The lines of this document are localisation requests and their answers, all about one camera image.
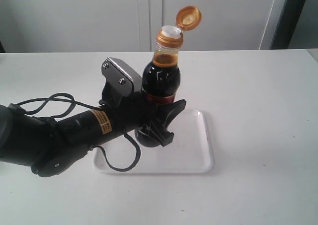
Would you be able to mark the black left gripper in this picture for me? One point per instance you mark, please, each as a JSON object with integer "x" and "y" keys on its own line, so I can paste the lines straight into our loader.
{"x": 125, "y": 113}

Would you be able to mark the dark soy sauce bottle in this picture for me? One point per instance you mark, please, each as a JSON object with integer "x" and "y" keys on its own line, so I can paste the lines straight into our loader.
{"x": 162, "y": 77}

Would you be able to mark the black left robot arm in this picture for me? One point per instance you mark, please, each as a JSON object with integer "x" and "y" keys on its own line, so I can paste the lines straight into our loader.
{"x": 50, "y": 145}

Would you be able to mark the white rectangular plastic tray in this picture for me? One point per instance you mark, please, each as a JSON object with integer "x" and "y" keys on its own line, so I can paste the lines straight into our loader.
{"x": 189, "y": 153}

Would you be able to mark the white cabinet with doors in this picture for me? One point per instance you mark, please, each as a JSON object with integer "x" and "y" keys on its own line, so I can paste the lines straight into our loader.
{"x": 132, "y": 25}

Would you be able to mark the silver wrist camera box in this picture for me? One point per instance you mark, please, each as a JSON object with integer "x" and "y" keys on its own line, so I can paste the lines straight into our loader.
{"x": 121, "y": 77}

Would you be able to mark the dark vertical post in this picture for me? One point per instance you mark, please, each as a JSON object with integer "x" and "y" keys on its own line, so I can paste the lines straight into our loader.
{"x": 287, "y": 23}

